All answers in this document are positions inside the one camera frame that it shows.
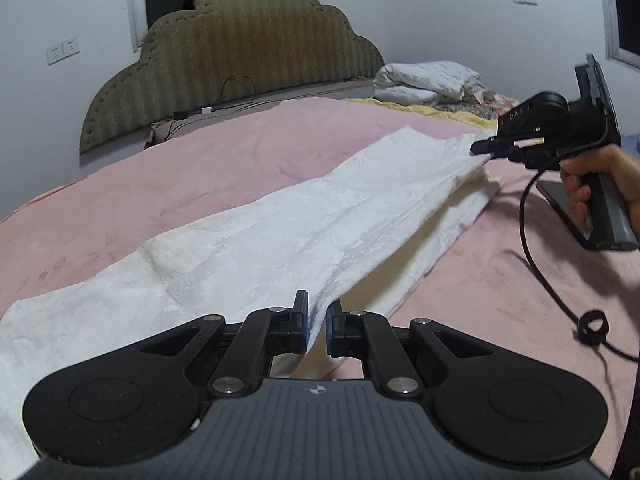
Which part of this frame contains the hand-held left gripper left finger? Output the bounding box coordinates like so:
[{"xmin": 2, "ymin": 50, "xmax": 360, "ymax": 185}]
[{"xmin": 137, "ymin": 290, "xmax": 309, "ymax": 397}]

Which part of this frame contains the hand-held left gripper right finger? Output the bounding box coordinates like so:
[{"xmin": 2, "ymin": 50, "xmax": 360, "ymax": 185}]
[{"xmin": 326, "ymin": 300, "xmax": 496, "ymax": 397}]

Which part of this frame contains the white towel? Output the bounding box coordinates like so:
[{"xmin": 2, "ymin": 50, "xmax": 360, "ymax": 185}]
[{"xmin": 0, "ymin": 126, "xmax": 502, "ymax": 471}]

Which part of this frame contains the person's right hand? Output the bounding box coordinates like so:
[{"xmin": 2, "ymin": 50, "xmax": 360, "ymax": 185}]
[{"xmin": 559, "ymin": 146, "xmax": 640, "ymax": 230}]

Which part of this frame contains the patterned blanket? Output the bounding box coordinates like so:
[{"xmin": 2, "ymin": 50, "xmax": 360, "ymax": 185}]
[{"xmin": 432, "ymin": 85, "xmax": 522, "ymax": 122}]

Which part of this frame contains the yellow blanket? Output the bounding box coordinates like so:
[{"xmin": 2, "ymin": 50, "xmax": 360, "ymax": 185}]
[{"xmin": 344, "ymin": 97, "xmax": 502, "ymax": 130}]

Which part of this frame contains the black smartphone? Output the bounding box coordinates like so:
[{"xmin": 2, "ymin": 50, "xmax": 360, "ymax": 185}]
[{"xmin": 536, "ymin": 180, "xmax": 597, "ymax": 251}]

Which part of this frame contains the folded white quilt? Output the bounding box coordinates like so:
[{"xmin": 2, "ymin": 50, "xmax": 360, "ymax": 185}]
[{"xmin": 374, "ymin": 60, "xmax": 485, "ymax": 107}]

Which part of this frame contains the side window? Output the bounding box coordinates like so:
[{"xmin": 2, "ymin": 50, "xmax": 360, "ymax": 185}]
[{"xmin": 597, "ymin": 0, "xmax": 640, "ymax": 70}]

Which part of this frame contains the pink blanket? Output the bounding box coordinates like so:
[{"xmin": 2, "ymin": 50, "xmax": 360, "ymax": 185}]
[{"xmin": 0, "ymin": 96, "xmax": 640, "ymax": 461}]

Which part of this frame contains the brown cloth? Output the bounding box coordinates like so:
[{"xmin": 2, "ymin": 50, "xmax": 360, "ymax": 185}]
[{"xmin": 144, "ymin": 119, "xmax": 177, "ymax": 150}]

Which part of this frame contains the olive padded headboard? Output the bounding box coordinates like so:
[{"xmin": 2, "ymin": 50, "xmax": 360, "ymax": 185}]
[{"xmin": 80, "ymin": 0, "xmax": 388, "ymax": 157}]

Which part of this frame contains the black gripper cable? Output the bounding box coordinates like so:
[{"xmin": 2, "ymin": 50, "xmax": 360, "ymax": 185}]
[{"xmin": 517, "ymin": 162, "xmax": 640, "ymax": 362}]

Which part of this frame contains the black cable strap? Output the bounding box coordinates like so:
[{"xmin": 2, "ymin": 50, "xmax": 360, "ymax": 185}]
[{"xmin": 575, "ymin": 311, "xmax": 610, "ymax": 346}]

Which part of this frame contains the black charging cable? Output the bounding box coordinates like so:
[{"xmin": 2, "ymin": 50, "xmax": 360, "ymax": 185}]
[{"xmin": 164, "ymin": 75, "xmax": 282, "ymax": 122}]

